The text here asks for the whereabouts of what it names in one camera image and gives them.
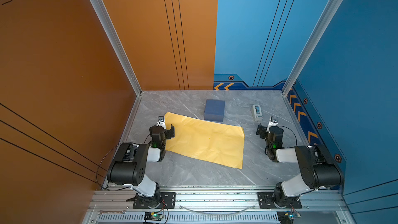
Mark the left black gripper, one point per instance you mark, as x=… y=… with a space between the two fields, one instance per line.
x=169 y=133

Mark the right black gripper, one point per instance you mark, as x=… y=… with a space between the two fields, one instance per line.
x=263 y=131

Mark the yellow orange wrapping paper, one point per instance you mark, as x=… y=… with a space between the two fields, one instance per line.
x=207 y=141

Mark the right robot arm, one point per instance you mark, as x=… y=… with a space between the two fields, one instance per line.
x=317 y=169

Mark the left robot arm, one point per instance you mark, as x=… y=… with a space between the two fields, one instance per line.
x=128 y=167

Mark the white tape dispenser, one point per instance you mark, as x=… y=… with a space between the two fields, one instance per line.
x=256 y=112

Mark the left green circuit board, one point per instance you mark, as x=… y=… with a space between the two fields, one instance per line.
x=153 y=217

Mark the green circuit board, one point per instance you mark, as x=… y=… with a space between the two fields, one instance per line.
x=285 y=218
x=153 y=217

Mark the right green circuit board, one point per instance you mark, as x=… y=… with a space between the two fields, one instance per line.
x=285 y=218

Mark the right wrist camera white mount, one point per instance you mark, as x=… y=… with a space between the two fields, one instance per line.
x=273 y=121

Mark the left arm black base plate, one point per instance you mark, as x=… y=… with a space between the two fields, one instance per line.
x=163 y=199

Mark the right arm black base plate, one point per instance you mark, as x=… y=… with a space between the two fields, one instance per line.
x=272 y=200

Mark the clear tube on rail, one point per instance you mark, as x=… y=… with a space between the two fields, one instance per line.
x=217 y=212

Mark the aluminium front rail frame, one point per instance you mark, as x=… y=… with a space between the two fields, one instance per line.
x=318 y=207

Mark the right aluminium corner post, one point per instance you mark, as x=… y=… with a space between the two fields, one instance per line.
x=323 y=22

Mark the aluminium corner post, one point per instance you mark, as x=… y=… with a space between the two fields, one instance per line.
x=108 y=26
x=323 y=22

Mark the left aluminium corner post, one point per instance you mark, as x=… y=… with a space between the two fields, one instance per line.
x=108 y=26

